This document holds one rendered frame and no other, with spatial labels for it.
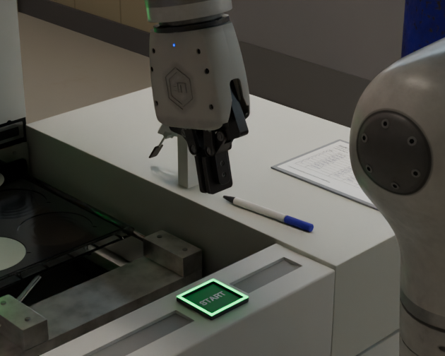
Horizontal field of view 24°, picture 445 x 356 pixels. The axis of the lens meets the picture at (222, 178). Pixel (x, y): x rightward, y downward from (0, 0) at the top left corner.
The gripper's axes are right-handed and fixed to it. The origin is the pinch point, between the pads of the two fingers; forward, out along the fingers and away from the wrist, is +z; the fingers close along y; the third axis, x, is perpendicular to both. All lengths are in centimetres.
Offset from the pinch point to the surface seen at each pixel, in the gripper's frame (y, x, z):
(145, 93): -58, 37, 3
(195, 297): -4.9, -1.2, 14.4
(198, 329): -0.5, -4.8, 15.8
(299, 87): -219, 242, 55
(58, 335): -21.5, -8.9, 19.5
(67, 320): -23.4, -6.3, 19.1
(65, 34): -384, 242, 33
